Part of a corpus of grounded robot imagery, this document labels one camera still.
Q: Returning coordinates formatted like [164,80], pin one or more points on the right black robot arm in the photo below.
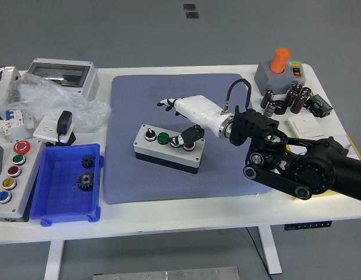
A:
[312,175]

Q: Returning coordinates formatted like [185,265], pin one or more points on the grey metal plate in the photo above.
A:
[168,274]

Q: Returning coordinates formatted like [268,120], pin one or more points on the orange cylinder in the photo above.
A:
[279,59]

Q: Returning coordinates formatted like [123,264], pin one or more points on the grey-blue textured mat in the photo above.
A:
[133,102]

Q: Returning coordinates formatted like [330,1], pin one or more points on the grey box with red switch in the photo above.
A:
[274,81]

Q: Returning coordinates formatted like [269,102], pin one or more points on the black power adapter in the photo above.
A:
[64,121]

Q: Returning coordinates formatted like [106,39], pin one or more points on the capacitor with grey print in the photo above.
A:
[270,109]

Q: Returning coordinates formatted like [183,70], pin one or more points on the white circuit breaker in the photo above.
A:
[14,118]

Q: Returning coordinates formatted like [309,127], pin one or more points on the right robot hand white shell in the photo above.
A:
[198,109]

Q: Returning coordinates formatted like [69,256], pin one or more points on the white wall socket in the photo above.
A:
[46,126]

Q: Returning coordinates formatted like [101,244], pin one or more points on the grey enclosure with clear lid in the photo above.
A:
[90,84]

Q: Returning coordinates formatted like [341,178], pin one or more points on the dark floor plate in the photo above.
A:
[189,7]
[192,15]

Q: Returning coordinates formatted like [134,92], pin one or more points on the blue plastic bin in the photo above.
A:
[60,201]

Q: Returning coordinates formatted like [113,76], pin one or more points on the white table leg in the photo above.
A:
[53,259]
[271,251]

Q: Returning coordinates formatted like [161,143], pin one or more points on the small black gear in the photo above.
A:
[87,162]

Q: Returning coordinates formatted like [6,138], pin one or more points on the black module with green terminal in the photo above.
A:
[319,105]

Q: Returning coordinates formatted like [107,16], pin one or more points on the grey four-control button box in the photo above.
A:
[163,154]

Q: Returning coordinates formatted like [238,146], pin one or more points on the clear crumpled plastic bag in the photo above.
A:
[60,99]

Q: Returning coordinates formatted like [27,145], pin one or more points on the yellow and white carton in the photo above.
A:
[353,147]

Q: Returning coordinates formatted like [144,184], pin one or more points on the grey five-button control box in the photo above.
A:
[25,186]

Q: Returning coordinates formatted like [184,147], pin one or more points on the white wall switch plate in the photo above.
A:
[304,125]

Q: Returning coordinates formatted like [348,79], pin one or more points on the black table control panel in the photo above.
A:
[307,225]

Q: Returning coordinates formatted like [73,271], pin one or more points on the dark brown cylindrical capacitor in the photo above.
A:
[267,98]
[306,92]
[290,98]
[297,88]
[297,105]

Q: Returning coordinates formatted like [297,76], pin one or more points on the large black gear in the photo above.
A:
[85,181]

